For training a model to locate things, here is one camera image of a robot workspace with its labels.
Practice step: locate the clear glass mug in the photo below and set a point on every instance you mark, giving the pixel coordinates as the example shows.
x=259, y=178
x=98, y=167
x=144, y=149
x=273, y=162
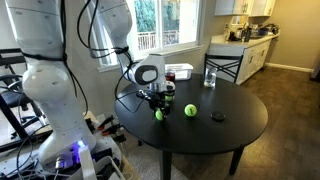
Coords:
x=210, y=77

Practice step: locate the black coffee maker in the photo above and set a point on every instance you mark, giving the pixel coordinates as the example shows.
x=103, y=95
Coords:
x=246, y=33

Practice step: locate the green tennis ball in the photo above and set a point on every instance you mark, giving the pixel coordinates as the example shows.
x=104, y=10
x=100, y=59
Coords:
x=169, y=98
x=190, y=110
x=159, y=115

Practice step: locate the white kitchen counter cabinet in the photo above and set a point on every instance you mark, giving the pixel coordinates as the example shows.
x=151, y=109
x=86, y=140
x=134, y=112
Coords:
x=253, y=56

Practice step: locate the white adapter box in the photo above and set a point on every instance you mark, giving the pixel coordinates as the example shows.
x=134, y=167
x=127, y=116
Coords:
x=87, y=163

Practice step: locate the light wooden platform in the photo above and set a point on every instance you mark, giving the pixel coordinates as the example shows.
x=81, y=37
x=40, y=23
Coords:
x=131, y=170

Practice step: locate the black office chair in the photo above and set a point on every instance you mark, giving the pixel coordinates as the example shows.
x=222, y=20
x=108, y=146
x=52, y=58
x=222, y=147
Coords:
x=13, y=98

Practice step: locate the black round lid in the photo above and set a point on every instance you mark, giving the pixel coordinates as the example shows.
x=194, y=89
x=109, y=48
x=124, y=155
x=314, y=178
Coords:
x=218, y=116

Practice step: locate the white wall cabinets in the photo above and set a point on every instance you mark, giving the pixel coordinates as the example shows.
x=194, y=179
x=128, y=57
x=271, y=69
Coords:
x=243, y=6

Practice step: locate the white window frame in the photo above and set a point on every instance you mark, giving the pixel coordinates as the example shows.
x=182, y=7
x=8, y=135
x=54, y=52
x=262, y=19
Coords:
x=160, y=50

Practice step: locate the round black table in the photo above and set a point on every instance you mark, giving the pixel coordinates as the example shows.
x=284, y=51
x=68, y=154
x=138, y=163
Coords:
x=206, y=133

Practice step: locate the dark kitchen appliance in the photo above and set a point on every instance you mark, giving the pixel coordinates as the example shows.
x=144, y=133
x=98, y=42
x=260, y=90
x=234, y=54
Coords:
x=270, y=29

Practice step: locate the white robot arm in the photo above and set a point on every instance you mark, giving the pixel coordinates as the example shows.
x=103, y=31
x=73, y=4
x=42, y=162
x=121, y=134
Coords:
x=50, y=83

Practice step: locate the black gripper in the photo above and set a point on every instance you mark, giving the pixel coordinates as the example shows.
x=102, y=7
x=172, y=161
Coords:
x=159, y=97

